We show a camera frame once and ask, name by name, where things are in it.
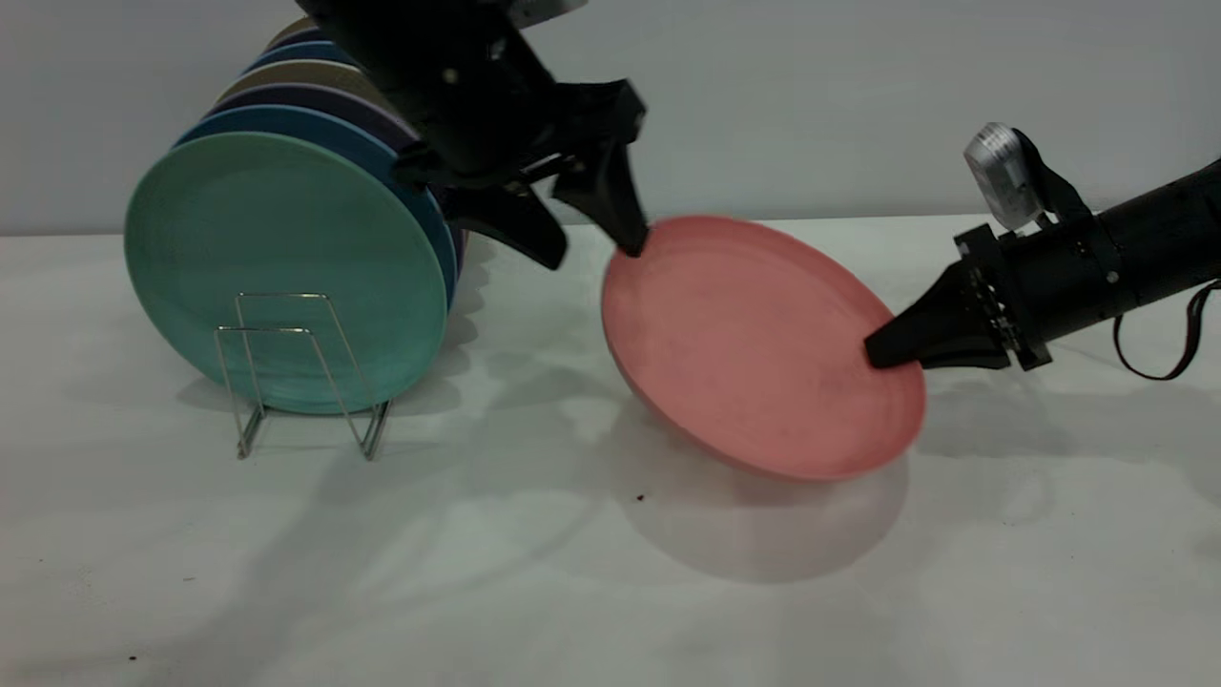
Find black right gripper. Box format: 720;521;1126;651
863;212;1128;373

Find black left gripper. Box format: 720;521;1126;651
393;79;652;271

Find pink round plate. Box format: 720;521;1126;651
601;215;928;483

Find blue round plate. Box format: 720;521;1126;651
243;40;362;73
176;103;461;311

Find green round plate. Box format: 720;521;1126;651
124;132;449;416

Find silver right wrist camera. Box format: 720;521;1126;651
962;122;1095;233

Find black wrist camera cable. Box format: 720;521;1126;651
1111;280;1221;382

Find metal wire plate rack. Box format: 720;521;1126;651
213;292;394;461

